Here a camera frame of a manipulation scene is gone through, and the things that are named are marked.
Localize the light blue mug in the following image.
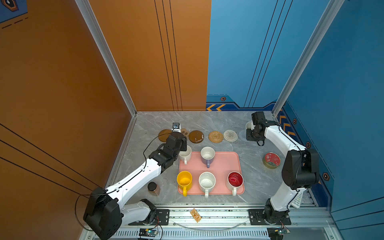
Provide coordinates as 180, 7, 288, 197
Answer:
246, 122, 253, 129

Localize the light blue woven coaster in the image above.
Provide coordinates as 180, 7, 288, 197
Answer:
239, 130, 247, 142

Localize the light round wooden coaster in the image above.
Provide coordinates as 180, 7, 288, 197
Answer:
158, 129, 172, 143

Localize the cream white mug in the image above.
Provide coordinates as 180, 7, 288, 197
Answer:
179, 146, 192, 165

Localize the multicolour woven round coaster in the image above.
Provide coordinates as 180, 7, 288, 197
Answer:
223, 130, 238, 142

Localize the cork paw print coaster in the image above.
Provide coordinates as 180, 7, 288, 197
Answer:
181, 128, 190, 137

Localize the dark brown round coaster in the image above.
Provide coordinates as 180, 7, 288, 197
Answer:
189, 130, 205, 144

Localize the woven rattan round coaster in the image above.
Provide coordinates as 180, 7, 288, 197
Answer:
208, 131, 224, 144

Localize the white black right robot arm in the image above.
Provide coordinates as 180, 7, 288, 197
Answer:
246, 112, 320, 225

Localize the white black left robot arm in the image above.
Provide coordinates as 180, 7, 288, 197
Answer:
83, 131, 187, 240

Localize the yellow mug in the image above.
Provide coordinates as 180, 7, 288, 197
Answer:
177, 171, 193, 197

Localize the brown lidded small jar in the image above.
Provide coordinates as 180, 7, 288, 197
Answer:
147, 182, 161, 196

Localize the purple mug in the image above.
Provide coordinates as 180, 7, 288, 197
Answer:
201, 147, 216, 168

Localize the pink rectangular tray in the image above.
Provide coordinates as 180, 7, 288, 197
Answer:
177, 151, 245, 196

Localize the white speckled mug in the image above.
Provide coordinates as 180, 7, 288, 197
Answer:
199, 172, 216, 199

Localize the white mug red inside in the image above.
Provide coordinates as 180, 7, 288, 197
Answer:
226, 172, 244, 196

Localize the small brown circuit board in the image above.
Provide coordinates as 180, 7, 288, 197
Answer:
190, 208, 202, 223

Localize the white calculator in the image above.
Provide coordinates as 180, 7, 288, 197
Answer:
290, 188, 306, 209

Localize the green controller board left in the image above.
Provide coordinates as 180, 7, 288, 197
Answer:
138, 229, 159, 240

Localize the black controller board right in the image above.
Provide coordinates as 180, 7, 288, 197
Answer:
267, 229, 284, 240

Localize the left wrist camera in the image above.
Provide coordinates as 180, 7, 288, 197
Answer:
172, 123, 181, 133

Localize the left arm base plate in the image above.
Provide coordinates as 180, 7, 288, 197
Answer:
129, 209, 170, 226

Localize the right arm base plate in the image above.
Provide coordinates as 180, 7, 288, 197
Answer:
248, 209, 292, 226

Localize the aluminium corner post right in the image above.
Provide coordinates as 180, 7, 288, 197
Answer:
272, 0, 345, 119

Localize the aluminium corner post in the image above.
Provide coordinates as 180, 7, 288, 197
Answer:
74, 0, 138, 116
272, 0, 345, 119

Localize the aluminium corner post left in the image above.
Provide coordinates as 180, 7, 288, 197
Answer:
74, 0, 138, 116

